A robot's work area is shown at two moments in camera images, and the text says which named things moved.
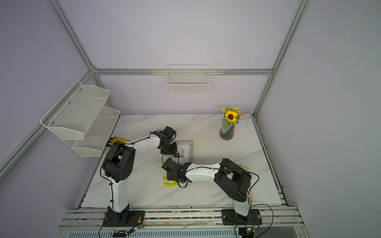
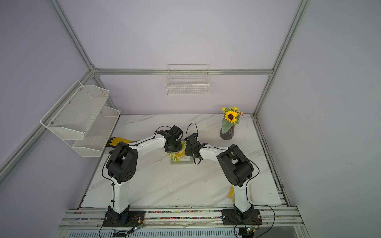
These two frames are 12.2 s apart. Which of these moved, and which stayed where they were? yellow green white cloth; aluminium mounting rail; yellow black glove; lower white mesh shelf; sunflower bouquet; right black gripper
Moved: right black gripper; yellow green white cloth
Stayed: yellow black glove; aluminium mounting rail; lower white mesh shelf; sunflower bouquet
